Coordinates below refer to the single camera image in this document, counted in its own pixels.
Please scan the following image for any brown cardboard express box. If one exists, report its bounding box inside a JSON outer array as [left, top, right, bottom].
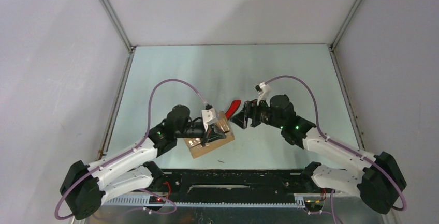
[[183, 111, 235, 159]]

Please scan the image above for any red black utility knife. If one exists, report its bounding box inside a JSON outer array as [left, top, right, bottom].
[[225, 99, 242, 120]]

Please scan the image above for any aluminium frame rail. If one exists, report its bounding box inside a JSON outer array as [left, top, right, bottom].
[[68, 171, 399, 224]]

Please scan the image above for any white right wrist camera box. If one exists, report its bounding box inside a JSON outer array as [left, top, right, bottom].
[[255, 82, 271, 105]]

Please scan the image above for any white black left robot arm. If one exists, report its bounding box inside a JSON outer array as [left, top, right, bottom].
[[60, 105, 227, 220]]

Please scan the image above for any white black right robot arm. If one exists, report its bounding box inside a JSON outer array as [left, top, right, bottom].
[[230, 95, 407, 214]]

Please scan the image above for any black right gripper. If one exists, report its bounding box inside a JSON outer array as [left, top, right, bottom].
[[230, 95, 284, 130]]

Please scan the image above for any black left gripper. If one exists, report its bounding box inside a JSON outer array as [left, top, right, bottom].
[[175, 122, 226, 147]]

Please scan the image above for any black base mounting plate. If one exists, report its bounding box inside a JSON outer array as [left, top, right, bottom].
[[131, 160, 337, 205]]

